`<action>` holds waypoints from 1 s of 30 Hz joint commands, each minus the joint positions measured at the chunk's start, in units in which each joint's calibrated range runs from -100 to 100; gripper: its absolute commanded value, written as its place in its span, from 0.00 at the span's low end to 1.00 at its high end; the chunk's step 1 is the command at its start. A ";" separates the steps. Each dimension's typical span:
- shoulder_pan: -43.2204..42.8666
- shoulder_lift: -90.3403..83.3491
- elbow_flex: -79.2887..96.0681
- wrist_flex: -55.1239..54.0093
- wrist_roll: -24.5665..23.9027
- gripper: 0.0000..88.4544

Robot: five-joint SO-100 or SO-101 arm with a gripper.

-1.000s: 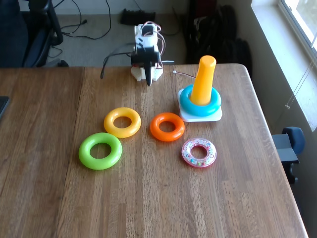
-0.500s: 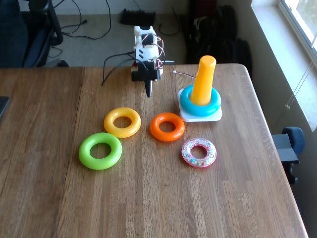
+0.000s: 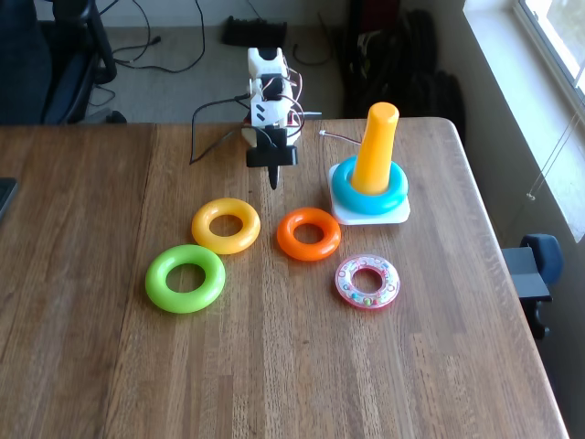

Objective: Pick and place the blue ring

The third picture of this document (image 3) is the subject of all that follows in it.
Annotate blue plastic ring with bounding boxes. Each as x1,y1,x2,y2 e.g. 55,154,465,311
331,155,410,217

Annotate black ribbed floor object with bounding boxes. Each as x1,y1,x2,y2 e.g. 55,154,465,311
221,16,288,50

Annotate yellow cone stacker white base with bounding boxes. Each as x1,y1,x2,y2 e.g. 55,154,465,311
328,102,411,226

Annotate black backpack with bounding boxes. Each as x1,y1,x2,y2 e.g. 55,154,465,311
342,8,466,138

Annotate dark office chair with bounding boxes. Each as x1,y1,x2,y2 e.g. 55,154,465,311
0,0,128,125

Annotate dark flat device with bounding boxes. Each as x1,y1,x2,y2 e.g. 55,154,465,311
0,177,19,221

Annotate blue armrest chair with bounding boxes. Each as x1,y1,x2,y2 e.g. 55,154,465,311
501,233,564,340

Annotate black oval camera box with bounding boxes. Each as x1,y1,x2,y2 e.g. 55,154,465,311
245,145,299,168

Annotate short black floor cable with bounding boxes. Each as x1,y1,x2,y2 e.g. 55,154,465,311
292,13,335,66

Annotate orange plastic ring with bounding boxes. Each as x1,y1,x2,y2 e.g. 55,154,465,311
276,207,342,262

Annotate red white loose wire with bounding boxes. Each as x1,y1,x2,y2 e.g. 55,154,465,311
318,130,363,147

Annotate black camera cable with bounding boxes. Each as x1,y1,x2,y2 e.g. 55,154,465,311
189,93,280,166

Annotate yellow plastic ring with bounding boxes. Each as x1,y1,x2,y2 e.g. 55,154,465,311
190,197,261,256

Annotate long black floor cable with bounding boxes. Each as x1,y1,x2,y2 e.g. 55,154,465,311
98,0,207,75

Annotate clear pink beaded ring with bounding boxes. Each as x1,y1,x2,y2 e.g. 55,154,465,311
335,254,401,312

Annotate green plastic ring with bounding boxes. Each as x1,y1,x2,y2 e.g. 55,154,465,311
144,243,227,315

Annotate window blind cord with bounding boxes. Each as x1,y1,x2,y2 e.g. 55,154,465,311
525,100,585,202

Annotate window frame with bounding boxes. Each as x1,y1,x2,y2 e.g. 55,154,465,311
511,0,585,95

